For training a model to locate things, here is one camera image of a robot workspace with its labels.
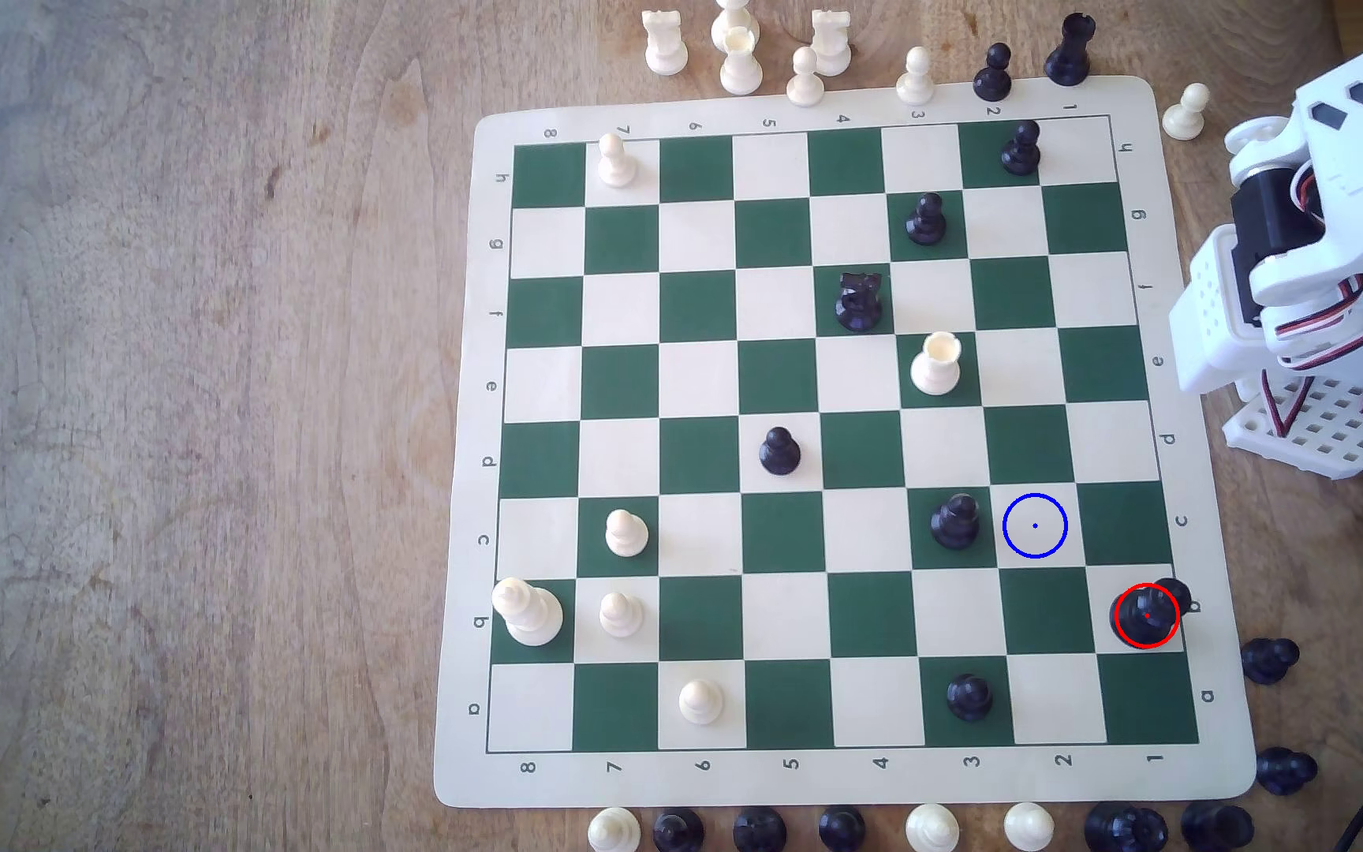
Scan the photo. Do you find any black chess king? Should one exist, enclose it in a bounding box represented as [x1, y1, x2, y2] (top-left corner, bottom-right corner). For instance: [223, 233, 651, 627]
[1110, 577, 1194, 650]

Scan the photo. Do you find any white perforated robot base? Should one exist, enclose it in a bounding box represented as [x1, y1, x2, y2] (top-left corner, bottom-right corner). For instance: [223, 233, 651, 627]
[1222, 369, 1363, 480]

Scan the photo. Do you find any green white chess board mat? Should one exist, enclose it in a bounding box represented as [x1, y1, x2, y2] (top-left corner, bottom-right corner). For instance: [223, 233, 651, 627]
[433, 74, 1259, 812]

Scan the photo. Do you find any white chess king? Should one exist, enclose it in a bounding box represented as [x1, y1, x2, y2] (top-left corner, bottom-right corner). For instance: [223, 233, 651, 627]
[491, 576, 566, 648]

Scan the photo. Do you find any white chess rook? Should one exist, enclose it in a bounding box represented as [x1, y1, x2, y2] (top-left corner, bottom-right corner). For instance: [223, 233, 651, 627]
[909, 331, 963, 397]
[810, 9, 853, 77]
[641, 9, 690, 77]

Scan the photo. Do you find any black chess bishop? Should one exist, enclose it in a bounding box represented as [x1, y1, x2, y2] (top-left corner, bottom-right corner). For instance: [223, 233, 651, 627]
[1044, 12, 1098, 88]
[930, 492, 982, 551]

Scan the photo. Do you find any black chess queen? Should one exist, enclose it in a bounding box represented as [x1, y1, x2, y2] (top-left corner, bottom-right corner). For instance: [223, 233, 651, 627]
[1084, 802, 1171, 852]

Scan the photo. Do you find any black chess rook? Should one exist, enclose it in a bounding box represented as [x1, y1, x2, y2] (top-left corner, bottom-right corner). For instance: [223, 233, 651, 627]
[1181, 801, 1257, 852]

